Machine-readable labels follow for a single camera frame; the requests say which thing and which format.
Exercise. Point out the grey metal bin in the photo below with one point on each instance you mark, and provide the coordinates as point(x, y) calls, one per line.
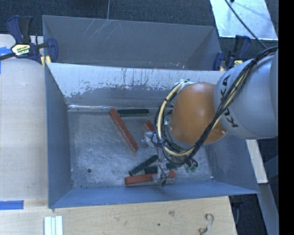
point(100, 141)

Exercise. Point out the dark green flat block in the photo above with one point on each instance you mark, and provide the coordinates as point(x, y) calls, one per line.
point(150, 170)
point(143, 165)
point(133, 111)

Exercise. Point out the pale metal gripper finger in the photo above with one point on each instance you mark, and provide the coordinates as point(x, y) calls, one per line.
point(161, 166)
point(148, 139)

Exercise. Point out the pale wood board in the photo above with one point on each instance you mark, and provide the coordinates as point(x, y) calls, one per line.
point(22, 131)

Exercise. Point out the long red-brown flat block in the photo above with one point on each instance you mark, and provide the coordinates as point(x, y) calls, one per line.
point(123, 130)

